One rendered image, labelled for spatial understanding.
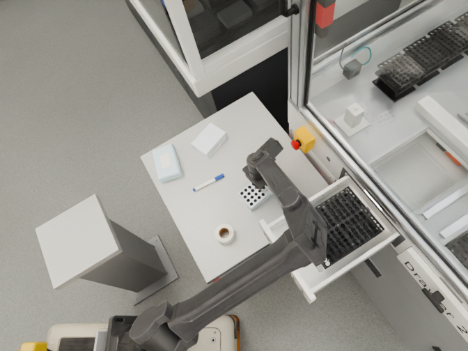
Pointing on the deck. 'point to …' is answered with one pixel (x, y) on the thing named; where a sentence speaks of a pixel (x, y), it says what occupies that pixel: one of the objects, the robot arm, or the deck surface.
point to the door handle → (287, 10)
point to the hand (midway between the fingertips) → (259, 182)
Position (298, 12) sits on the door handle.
